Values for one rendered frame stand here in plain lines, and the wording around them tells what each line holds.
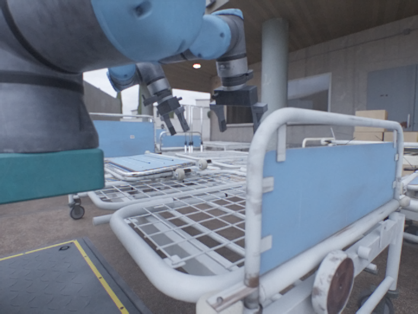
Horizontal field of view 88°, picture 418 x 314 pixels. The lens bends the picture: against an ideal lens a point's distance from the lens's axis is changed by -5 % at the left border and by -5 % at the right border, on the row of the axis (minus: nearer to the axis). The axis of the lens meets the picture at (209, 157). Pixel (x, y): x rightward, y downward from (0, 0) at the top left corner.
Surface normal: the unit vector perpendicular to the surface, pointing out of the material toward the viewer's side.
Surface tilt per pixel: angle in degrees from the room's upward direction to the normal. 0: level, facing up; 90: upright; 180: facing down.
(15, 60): 91
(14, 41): 131
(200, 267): 90
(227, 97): 114
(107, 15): 136
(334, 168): 90
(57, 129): 70
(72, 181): 90
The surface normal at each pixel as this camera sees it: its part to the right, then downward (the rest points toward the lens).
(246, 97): -0.60, 0.47
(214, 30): -0.28, 0.50
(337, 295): 0.59, 0.08
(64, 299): 0.00, -1.00
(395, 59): -0.80, 0.06
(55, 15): -0.31, 0.70
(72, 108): 0.91, -0.32
